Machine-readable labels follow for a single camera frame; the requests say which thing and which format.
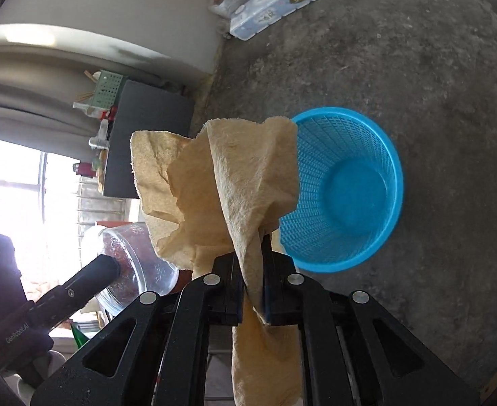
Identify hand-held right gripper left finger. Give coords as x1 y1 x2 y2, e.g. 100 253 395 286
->
30 254 246 406

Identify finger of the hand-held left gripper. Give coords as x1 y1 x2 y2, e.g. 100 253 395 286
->
27 255 121 331

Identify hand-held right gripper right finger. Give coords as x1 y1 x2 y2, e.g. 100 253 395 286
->
261 236 487 406

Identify yellow cloth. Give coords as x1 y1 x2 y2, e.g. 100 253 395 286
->
130 115 304 406

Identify blue plastic basket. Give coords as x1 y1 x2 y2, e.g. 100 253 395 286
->
276 107 405 273

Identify clear glass jar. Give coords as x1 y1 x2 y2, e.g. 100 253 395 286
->
81 222 180 318

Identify balcony railing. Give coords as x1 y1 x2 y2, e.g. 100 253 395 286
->
76 178 141 242

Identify red thermos bottle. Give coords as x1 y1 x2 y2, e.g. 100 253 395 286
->
74 161 101 178

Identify small white bottle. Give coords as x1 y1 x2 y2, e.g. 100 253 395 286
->
88 120 110 151

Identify grey cabinet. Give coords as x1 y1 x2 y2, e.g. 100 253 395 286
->
104 80 196 199

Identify grey curtain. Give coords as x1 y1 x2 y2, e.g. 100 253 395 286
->
0 24 209 144

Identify green perforated basket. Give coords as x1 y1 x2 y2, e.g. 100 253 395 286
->
92 70 128 108

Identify toilet paper pack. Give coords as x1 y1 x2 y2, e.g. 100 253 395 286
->
229 0 339 42

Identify white plastic bag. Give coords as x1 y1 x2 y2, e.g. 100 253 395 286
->
208 0 243 20

